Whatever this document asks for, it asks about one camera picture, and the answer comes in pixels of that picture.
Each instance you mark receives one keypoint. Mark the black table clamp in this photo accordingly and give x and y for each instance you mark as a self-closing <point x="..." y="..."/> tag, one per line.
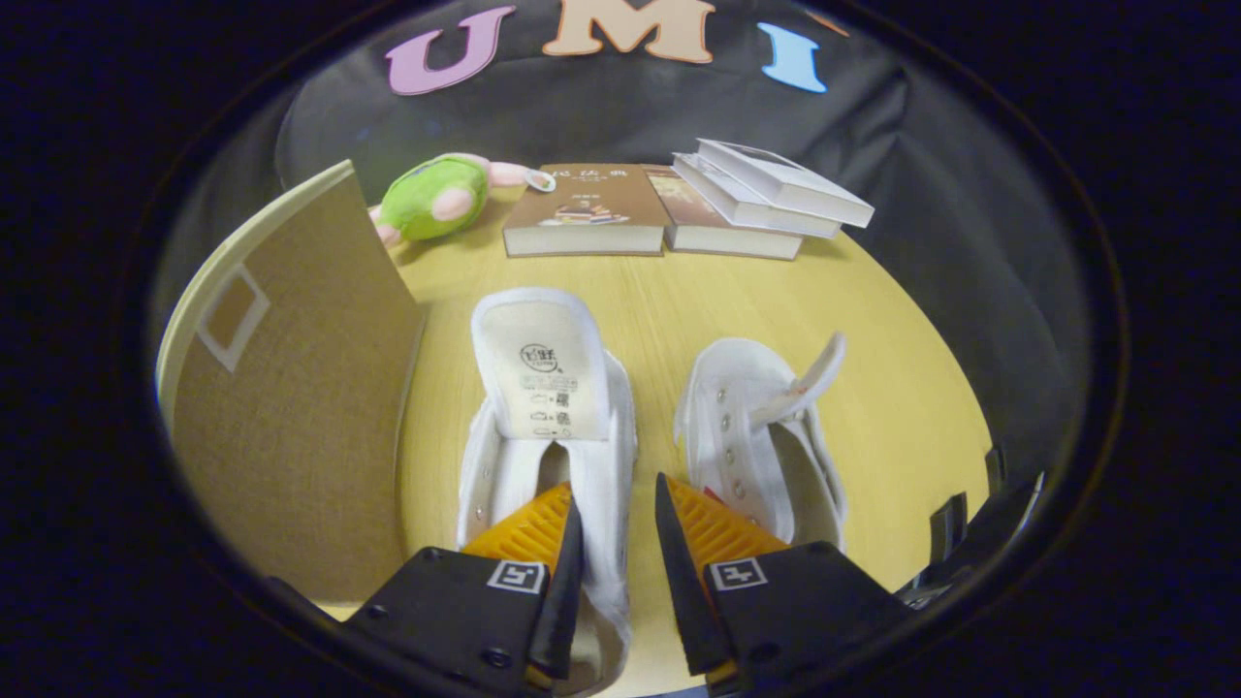
<point x="995" y="470"/>
<point x="948" y="528"/>

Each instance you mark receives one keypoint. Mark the plain white book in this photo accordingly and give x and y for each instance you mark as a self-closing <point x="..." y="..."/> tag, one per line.
<point x="737" y="199"/>

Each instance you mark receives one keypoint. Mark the white book with dark photo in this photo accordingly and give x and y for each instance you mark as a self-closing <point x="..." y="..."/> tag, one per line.
<point x="776" y="174"/>

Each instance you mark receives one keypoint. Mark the white canvas shoe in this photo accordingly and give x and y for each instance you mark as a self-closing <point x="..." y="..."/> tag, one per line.
<point x="543" y="368"/>
<point x="717" y="407"/>

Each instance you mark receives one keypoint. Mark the brown picture cover book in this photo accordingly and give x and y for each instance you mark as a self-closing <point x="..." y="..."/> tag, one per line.
<point x="582" y="194"/>

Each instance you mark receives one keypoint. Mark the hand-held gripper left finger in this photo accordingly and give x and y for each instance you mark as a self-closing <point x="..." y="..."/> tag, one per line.
<point x="465" y="620"/>

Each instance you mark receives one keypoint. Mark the green pink plush toy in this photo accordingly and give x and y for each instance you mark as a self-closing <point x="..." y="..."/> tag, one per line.
<point x="427" y="199"/>

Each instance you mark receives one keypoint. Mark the brown book under white books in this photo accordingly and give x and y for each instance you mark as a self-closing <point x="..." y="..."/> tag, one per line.
<point x="698" y="218"/>

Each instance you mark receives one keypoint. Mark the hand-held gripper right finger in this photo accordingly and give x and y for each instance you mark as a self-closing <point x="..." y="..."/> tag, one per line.
<point x="776" y="611"/>

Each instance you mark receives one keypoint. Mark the beige fabric storage box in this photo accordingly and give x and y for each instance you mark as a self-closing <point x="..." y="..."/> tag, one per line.
<point x="301" y="417"/>

